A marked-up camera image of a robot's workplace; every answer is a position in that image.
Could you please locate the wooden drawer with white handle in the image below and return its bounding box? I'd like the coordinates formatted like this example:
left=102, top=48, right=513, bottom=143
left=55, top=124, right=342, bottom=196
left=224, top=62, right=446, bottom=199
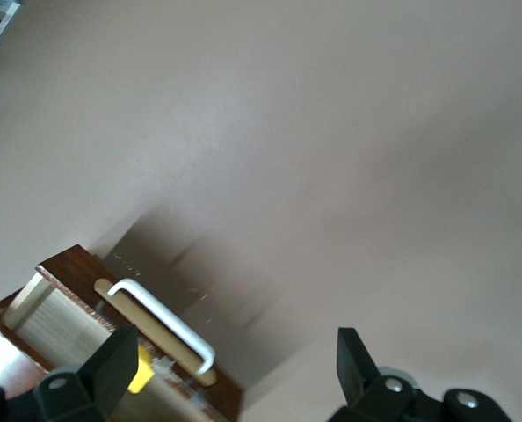
left=4, top=244, right=246, bottom=422

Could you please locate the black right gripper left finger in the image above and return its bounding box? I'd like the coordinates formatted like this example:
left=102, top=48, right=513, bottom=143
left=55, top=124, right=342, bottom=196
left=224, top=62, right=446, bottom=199
left=0, top=324, right=140, bottom=422

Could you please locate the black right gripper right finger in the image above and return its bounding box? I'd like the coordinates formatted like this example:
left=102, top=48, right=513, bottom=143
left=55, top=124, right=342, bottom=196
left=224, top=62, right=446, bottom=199
left=329, top=327, right=513, bottom=422

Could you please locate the yellow block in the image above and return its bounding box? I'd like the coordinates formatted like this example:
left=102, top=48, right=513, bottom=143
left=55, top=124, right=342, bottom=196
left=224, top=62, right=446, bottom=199
left=127, top=345, right=156, bottom=395

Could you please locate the dark brown wooden cabinet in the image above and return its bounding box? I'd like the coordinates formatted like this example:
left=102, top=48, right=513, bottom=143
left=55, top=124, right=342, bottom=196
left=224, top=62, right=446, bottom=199
left=0, top=293, right=56, bottom=392

